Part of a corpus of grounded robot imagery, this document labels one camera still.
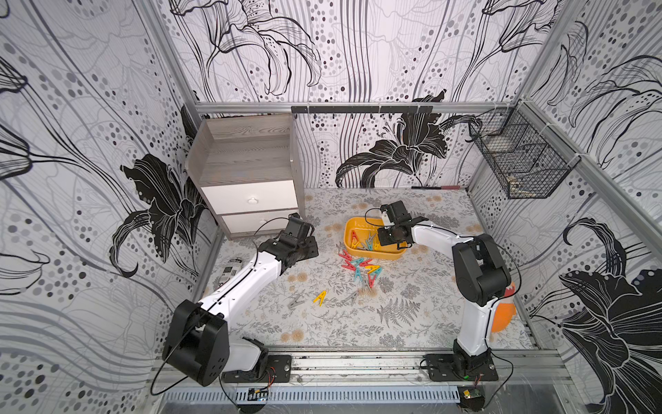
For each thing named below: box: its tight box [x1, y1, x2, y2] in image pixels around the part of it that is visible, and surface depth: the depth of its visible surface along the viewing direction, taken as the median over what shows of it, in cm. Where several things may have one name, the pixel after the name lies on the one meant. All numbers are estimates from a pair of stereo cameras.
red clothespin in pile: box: [337, 249, 373, 271], surface depth 97 cm
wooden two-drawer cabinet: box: [186, 112, 307, 240], surface depth 89 cm
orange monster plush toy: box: [491, 281, 517, 333], surface depth 80 cm
